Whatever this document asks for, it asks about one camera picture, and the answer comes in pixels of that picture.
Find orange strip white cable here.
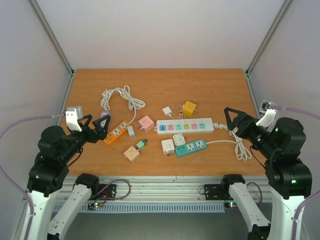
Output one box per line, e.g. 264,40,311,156
118,84,146,124

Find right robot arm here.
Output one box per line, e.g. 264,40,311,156
220,107,312,240

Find white power strip cable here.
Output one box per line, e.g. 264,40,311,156
205,121,253,161

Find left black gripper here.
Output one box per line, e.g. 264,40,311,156
61,113,112,163

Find pink cube socket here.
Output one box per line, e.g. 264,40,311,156
138,115,154,133

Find white cube socket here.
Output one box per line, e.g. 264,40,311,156
161,139,175,156

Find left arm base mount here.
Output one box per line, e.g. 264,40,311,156
89,183,117,201

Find small white charger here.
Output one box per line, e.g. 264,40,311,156
162,106,173,117

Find slotted cable duct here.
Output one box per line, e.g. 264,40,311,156
53,202,225,214

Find yellow cube socket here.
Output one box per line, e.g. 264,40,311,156
181,101,197,118

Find green plug adapter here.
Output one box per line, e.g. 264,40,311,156
136,139,148,151

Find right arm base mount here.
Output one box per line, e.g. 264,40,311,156
204,184,226,201

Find long white power strip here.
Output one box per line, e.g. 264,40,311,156
154,118,215,135

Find white round-corner adapter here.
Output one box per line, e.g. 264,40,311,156
172,133,188,147

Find white usb charger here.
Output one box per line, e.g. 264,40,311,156
127,125,136,139

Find teal power strip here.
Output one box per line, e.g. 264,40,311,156
175,139,207,158

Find beige cube socket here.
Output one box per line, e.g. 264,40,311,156
123,146,140,164

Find purple power strip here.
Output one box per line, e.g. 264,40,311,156
100,110,111,121

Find purple strip white cable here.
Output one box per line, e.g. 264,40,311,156
100,87,123,112

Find pink usb cable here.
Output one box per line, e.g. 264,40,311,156
172,103,200,120

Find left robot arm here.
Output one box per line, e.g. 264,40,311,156
20,110,111,240

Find orange power strip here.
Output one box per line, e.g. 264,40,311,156
103,120,131,146

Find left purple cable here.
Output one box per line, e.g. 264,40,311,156
0,113,66,240

